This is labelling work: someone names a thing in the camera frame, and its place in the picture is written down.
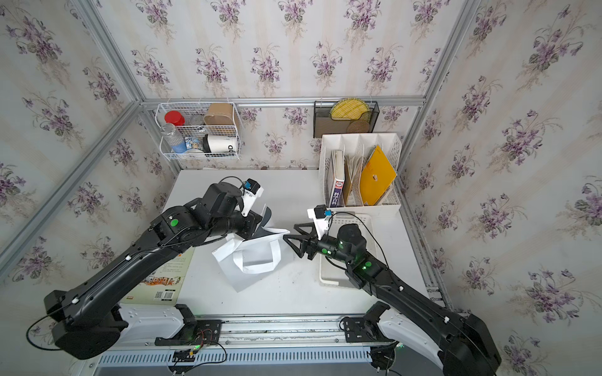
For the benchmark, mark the purple white book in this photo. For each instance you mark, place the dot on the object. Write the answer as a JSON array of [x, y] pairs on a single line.
[[336, 179]]

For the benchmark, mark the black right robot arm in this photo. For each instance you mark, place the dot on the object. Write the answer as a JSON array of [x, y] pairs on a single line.
[[463, 344]]

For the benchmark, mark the white wire wall basket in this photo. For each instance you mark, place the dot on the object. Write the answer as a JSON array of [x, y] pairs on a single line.
[[195, 129]]

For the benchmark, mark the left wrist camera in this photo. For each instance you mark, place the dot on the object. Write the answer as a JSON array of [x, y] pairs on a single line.
[[251, 191]]

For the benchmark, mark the white insulated delivery bag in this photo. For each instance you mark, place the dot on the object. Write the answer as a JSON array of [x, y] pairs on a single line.
[[245, 262]]

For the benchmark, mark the green printed booklet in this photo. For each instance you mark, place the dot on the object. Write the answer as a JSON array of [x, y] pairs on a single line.
[[163, 286]]

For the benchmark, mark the beige papers in organizer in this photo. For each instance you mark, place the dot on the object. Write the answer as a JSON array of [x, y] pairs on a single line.
[[354, 162]]

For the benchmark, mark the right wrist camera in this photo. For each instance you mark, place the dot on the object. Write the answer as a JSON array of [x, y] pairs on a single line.
[[321, 217]]

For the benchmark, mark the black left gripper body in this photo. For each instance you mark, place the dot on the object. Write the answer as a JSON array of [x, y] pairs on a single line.
[[237, 225]]

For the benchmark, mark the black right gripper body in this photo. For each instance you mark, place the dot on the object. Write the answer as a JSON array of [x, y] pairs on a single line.
[[330, 248]]

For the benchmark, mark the black mesh wall holder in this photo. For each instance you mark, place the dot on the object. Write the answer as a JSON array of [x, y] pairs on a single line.
[[326, 123]]

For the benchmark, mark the brown cardboard box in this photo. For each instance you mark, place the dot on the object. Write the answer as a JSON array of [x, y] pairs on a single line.
[[220, 114]]

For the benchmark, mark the clear plastic bottle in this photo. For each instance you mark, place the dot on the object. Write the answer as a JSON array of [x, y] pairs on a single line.
[[174, 138]]

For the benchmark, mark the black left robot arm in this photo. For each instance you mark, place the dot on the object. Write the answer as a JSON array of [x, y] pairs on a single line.
[[87, 318]]

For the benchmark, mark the aluminium rail frame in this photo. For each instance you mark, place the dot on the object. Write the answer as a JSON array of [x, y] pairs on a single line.
[[137, 327]]

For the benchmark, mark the yellow folder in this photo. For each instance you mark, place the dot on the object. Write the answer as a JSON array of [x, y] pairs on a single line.
[[376, 177]]

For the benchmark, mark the white plastic file organizer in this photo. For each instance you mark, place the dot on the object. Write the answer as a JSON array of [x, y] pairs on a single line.
[[391, 145]]

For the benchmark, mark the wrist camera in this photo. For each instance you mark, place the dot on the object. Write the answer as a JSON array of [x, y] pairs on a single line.
[[321, 217], [251, 191]]

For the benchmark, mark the white perforated plastic tray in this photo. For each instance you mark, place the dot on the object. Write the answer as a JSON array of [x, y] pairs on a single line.
[[333, 273]]

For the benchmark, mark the white black cylinder can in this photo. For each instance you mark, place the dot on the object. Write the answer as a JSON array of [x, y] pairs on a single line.
[[212, 144]]

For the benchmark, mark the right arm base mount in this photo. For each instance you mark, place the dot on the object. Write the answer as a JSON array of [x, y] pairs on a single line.
[[379, 324]]

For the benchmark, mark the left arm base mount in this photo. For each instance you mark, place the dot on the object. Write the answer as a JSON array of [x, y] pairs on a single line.
[[194, 331]]

